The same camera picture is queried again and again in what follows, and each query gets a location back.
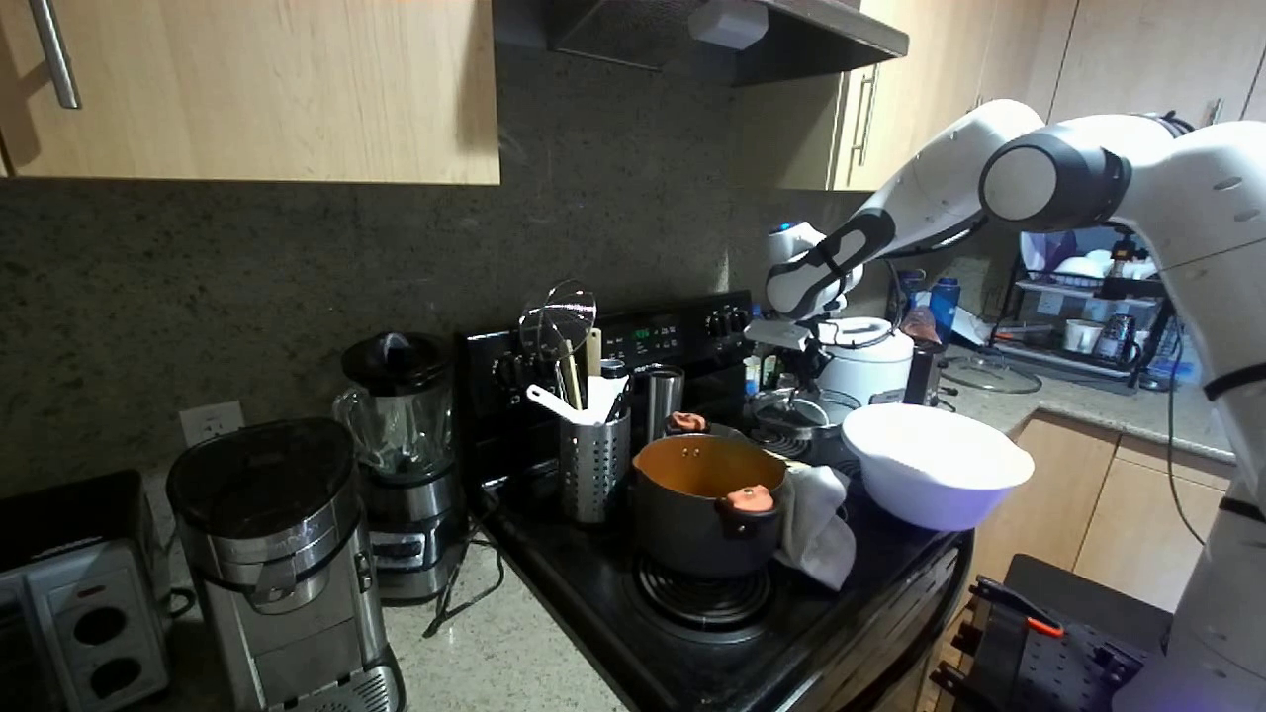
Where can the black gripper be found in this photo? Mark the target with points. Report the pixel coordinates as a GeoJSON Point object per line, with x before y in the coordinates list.
{"type": "Point", "coordinates": [806, 286]}

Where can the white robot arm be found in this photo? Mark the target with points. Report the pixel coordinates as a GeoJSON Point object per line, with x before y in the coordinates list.
{"type": "Point", "coordinates": [1193, 203]}

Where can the white mixing bowl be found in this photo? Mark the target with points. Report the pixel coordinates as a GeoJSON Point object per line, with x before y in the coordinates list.
{"type": "Point", "coordinates": [934, 469]}

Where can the white ladle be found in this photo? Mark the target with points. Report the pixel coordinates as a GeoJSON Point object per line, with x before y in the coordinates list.
{"type": "Point", "coordinates": [556, 406]}

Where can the white kitchen towel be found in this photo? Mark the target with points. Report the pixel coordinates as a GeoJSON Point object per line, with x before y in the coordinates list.
{"type": "Point", "coordinates": [815, 540]}

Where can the metal whisk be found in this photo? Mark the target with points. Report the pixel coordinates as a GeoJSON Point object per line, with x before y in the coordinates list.
{"type": "Point", "coordinates": [556, 322]}

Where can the metal utensil holder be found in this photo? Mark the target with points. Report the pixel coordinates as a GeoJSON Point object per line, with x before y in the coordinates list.
{"type": "Point", "coordinates": [595, 461]}

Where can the dish drying rack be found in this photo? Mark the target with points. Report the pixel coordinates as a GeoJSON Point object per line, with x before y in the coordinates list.
{"type": "Point", "coordinates": [1084, 302]}

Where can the black electric stove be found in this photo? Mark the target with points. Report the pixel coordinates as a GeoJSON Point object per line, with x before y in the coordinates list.
{"type": "Point", "coordinates": [670, 642]}

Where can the range hood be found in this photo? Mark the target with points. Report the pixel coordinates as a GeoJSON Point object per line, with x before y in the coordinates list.
{"type": "Point", "coordinates": [752, 42]}

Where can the black tool rack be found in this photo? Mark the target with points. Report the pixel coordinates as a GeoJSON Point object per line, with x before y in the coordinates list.
{"type": "Point", "coordinates": [1044, 642]}

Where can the black blender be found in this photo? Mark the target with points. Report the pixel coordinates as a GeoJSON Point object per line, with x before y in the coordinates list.
{"type": "Point", "coordinates": [397, 409]}

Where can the steel coffee maker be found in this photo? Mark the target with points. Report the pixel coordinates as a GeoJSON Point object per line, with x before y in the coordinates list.
{"type": "Point", "coordinates": [274, 540]}

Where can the upper wooden cabinet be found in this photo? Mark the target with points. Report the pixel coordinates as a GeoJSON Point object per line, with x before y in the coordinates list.
{"type": "Point", "coordinates": [250, 88]}

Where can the dark pot orange handles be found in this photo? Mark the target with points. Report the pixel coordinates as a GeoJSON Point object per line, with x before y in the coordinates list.
{"type": "Point", "coordinates": [705, 505]}

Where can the wall power outlet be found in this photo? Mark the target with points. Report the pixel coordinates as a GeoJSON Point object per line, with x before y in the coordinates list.
{"type": "Point", "coordinates": [198, 423]}

